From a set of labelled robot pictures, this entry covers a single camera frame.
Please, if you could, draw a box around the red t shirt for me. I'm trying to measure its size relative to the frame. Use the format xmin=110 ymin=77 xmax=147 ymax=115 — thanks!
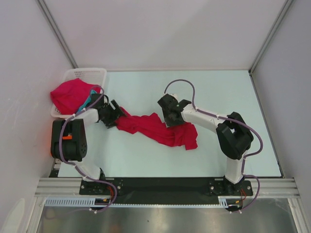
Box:
xmin=50 ymin=78 xmax=101 ymax=115
xmin=116 ymin=108 xmax=198 ymax=150

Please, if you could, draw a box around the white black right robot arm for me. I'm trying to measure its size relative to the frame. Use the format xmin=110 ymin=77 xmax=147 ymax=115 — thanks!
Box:
xmin=157 ymin=94 xmax=254 ymax=195

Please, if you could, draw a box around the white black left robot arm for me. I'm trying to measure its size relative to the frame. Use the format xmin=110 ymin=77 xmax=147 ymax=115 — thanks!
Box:
xmin=51 ymin=93 xmax=125 ymax=194

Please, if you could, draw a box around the teal t shirt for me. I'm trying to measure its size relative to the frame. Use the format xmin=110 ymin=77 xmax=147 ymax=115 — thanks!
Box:
xmin=76 ymin=96 xmax=91 ymax=113

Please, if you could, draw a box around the white slotted cable duct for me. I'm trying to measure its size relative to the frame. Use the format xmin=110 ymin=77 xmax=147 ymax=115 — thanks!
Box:
xmin=45 ymin=197 xmax=233 ymax=209

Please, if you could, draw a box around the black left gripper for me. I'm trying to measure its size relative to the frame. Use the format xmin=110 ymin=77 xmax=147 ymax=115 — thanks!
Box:
xmin=102 ymin=100 xmax=127 ymax=129

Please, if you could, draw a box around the white plastic laundry basket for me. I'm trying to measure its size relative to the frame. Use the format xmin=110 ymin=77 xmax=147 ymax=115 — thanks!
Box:
xmin=51 ymin=68 xmax=107 ymax=118

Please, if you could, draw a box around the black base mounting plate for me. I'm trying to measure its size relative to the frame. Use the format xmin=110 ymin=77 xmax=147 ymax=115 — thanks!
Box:
xmin=79 ymin=177 xmax=253 ymax=205

